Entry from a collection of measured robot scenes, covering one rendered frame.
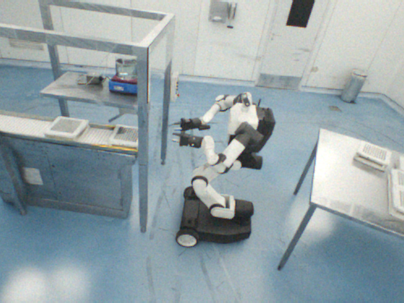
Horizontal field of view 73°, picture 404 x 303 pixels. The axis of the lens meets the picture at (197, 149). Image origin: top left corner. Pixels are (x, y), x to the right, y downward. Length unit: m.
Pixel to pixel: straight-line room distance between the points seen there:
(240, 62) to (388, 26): 2.78
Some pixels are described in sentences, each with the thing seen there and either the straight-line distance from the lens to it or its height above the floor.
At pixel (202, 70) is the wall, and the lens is 5.57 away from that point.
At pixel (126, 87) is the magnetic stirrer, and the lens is 1.89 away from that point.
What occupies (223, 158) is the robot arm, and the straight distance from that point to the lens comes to 1.68.
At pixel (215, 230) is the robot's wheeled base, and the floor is 0.17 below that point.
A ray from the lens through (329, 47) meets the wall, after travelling 6.11.
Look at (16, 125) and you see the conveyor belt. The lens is 2.57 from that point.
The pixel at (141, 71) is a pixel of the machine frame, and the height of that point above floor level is 1.50.
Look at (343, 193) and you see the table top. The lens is 2.19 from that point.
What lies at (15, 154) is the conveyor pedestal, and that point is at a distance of 2.62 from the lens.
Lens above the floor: 2.10
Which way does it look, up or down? 36 degrees down
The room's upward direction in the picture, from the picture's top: 8 degrees clockwise
